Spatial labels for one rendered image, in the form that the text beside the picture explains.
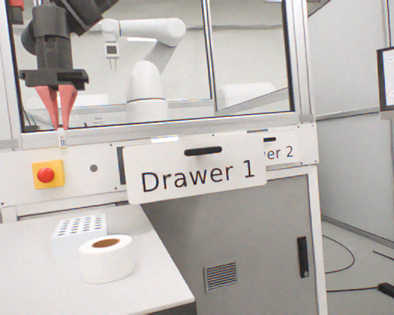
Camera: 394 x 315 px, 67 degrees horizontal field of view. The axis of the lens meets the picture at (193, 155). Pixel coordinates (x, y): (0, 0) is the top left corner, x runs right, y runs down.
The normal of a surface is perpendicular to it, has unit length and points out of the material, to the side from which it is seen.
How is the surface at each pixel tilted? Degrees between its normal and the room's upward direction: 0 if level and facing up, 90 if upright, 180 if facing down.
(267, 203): 90
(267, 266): 90
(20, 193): 90
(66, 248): 90
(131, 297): 0
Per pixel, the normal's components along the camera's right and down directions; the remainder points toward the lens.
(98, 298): -0.10, -0.99
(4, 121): 0.28, 0.02
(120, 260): 0.66, -0.03
